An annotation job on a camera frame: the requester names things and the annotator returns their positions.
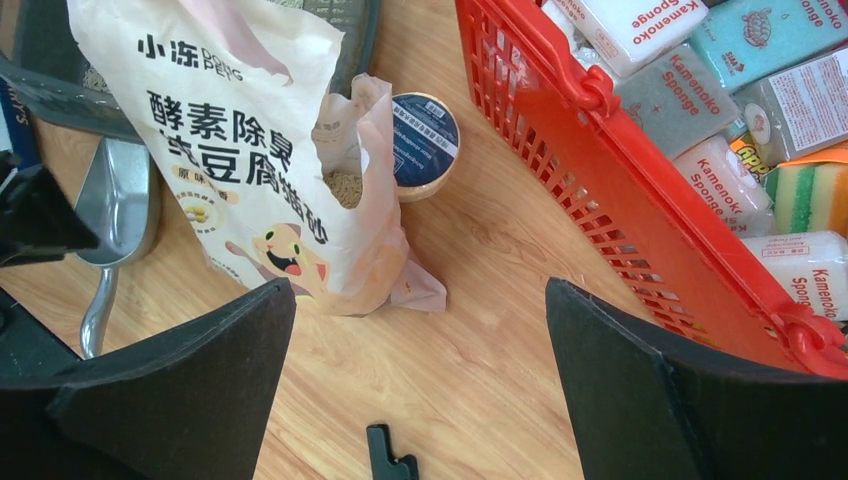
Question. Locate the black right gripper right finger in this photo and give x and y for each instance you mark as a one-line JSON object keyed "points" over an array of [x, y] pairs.
{"points": [[645, 403]]}

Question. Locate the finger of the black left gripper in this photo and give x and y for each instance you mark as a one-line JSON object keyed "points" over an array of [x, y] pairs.
{"points": [[38, 223]]}

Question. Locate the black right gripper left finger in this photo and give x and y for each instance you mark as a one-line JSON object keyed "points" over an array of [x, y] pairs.
{"points": [[191, 402]]}

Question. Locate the silver metal scoop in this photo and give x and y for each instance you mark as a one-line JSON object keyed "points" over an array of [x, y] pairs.
{"points": [[120, 202]]}

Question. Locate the pink cat litter bag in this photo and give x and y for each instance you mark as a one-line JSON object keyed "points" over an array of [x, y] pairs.
{"points": [[278, 176]]}

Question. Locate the blue razor box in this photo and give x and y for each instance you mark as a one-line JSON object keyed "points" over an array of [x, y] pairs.
{"points": [[18, 134]]}

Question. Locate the red shopping basket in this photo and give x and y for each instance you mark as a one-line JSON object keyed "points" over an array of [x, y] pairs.
{"points": [[566, 125]]}

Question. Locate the pink sponge pack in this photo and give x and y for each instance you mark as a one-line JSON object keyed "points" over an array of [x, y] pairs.
{"points": [[714, 171]]}

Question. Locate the yellow green striped sponge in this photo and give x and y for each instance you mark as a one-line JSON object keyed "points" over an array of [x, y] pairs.
{"points": [[810, 194]]}

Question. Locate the grey sponge pack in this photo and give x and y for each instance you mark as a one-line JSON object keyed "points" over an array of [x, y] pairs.
{"points": [[677, 101]]}

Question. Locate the yellow tape roll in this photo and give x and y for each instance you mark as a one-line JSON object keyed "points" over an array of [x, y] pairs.
{"points": [[426, 145]]}

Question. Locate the white Kamenoko sponge pack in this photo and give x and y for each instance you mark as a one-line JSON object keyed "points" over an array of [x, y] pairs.
{"points": [[629, 34]]}

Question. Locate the teal sponge pack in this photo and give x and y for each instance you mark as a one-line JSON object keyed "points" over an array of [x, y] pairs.
{"points": [[743, 41]]}

